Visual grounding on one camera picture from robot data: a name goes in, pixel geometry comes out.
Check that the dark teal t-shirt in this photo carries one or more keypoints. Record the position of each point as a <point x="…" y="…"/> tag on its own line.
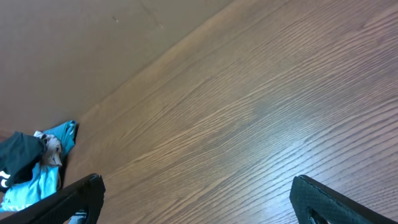
<point x="19" y="155"/>

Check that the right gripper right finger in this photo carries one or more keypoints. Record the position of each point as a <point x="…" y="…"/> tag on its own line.
<point x="314" y="202"/>

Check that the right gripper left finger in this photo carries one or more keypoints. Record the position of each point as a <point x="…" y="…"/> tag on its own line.
<point x="85" y="195"/>

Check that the folded beige garment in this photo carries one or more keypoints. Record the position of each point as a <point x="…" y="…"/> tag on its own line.
<point x="53" y="149"/>

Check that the light blue printed t-shirt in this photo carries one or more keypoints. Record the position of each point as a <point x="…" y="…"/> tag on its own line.
<point x="45" y="182"/>

